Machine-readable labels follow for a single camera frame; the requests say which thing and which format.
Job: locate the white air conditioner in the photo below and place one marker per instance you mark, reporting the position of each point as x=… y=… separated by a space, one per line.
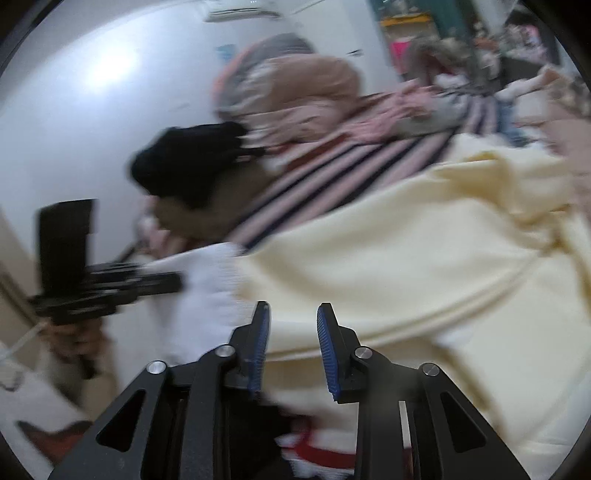
x=228 y=10

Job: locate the cream sailor collar dress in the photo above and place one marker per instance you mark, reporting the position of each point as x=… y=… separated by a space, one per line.
x=481 y=264

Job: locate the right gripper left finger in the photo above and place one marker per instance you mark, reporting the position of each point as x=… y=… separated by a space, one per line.
x=192 y=421

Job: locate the person's left hand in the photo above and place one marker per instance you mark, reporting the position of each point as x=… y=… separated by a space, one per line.
x=73 y=344

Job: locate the yellow white shelf unit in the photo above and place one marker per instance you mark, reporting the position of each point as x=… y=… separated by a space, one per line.
x=400 y=30

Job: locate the grey garment under pink pile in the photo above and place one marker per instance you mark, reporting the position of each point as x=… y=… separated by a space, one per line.
x=447 y=115

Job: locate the pink ribbed pillow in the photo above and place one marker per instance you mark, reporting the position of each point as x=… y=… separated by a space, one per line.
x=559 y=104

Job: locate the pink grey rolled duvet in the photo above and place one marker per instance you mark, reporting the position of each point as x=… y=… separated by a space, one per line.
x=282 y=91

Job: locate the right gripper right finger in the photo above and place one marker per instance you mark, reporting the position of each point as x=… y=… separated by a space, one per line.
x=411 y=420

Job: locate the grey clothes heap on chair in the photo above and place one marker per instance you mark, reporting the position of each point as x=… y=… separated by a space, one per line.
x=427 y=57

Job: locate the striped pink bed blanket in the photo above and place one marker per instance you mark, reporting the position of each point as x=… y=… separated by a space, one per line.
x=348 y=172

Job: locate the small wall poster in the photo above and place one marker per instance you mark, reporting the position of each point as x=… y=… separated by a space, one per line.
x=226 y=52

